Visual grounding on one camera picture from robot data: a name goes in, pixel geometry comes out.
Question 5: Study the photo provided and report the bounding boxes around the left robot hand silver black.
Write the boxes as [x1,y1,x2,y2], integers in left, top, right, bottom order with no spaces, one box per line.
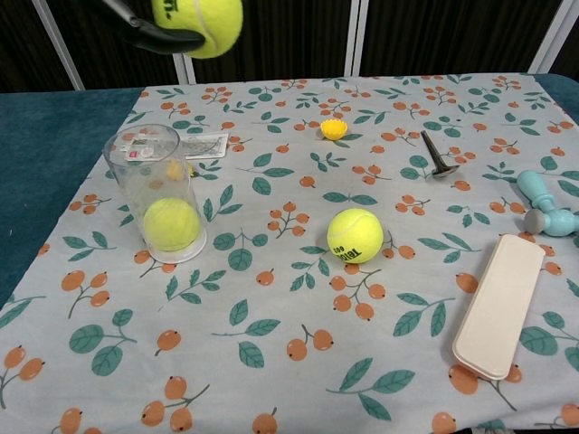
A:
[101,0,206,55]

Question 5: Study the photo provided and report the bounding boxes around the yellow-green tennis ball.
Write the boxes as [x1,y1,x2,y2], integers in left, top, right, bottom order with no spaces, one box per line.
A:
[143,197,202,253]
[327,207,385,265]
[151,0,244,60]

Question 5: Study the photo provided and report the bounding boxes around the clear plastic cup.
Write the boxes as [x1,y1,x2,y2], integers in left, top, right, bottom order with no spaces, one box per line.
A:
[102,123,209,265]

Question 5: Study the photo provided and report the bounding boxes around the teal table cover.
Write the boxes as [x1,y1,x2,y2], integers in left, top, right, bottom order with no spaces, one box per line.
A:
[0,71,579,309]

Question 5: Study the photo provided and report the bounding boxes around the yellow fluted plastic cap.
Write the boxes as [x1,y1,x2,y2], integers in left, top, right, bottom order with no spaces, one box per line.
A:
[319,118,349,142]

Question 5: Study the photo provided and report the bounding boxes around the metal spoon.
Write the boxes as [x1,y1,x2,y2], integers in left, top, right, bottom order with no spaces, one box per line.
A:
[420,129,460,182]

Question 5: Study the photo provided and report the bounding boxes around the floral print tablecloth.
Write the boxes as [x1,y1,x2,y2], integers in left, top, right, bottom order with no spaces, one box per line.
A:
[0,72,579,434]

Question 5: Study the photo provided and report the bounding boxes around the light blue toy hammer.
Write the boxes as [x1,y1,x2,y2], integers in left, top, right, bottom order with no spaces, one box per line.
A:
[516,169,579,238]

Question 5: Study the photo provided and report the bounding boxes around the beige oblong case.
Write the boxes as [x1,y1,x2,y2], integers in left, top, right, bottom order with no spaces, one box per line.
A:
[451,233,546,381]

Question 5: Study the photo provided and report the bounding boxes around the white partition frame post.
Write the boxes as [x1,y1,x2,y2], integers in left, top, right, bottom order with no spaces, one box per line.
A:
[347,0,365,78]
[30,0,86,91]
[173,52,198,86]
[526,0,579,76]

